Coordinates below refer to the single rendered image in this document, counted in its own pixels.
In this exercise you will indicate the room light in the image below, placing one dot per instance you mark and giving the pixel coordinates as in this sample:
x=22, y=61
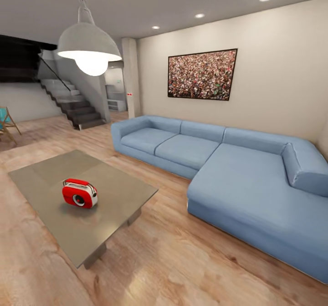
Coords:
x=86, y=36

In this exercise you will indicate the coffee table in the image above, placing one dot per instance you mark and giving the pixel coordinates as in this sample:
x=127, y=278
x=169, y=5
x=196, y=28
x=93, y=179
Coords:
x=82, y=233

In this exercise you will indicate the sofa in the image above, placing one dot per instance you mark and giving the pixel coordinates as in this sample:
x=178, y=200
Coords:
x=266, y=189

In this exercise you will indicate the picture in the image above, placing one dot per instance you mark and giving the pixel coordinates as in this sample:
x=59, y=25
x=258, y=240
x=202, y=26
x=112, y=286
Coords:
x=202, y=75

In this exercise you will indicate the stairs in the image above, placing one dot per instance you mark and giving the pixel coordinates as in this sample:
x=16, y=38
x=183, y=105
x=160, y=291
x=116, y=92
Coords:
x=22, y=61

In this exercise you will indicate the radio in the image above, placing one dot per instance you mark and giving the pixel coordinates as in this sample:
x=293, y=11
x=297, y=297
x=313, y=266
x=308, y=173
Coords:
x=79, y=193

